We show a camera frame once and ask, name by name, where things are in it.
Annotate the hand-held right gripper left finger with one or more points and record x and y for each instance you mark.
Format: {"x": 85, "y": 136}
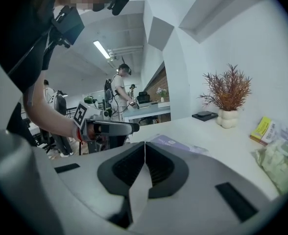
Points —
{"x": 85, "y": 180}

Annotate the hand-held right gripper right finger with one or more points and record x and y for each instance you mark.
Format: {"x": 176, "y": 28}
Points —
{"x": 198, "y": 180}

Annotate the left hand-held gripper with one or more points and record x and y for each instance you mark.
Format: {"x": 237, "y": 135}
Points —
{"x": 81, "y": 115}

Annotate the purple packet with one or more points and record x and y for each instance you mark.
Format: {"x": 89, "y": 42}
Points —
{"x": 168, "y": 141}

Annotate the person's left forearm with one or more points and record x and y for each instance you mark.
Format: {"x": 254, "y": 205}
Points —
{"x": 51, "y": 116}

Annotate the green wet wipe pack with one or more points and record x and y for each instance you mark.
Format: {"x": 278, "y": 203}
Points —
{"x": 278, "y": 160}

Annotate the blue-topped white table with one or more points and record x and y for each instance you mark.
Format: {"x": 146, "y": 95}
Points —
{"x": 149, "y": 111}

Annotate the black chair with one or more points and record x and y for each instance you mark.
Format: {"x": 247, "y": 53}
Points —
{"x": 144, "y": 97}

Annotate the white desk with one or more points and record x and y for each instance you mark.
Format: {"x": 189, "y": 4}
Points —
{"x": 207, "y": 136}

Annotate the purple flowers in white pot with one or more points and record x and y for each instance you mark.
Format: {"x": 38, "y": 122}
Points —
{"x": 161, "y": 93}

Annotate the black flat tray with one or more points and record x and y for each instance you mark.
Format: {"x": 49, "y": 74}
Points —
{"x": 205, "y": 116}

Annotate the long ceiling light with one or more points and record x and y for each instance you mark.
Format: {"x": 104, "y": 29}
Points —
{"x": 102, "y": 49}

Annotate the yellow and grey book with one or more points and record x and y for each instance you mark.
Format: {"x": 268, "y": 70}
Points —
{"x": 264, "y": 131}

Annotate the dried plant in white vase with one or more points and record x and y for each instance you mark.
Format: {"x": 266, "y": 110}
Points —
{"x": 228, "y": 92}

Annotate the black chest-mounted device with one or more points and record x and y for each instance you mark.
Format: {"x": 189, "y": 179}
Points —
{"x": 69, "y": 26}

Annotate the person's black shirt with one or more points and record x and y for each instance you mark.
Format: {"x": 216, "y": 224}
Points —
{"x": 19, "y": 45}

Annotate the black head-worn camera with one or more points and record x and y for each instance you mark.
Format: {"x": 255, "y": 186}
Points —
{"x": 119, "y": 2}

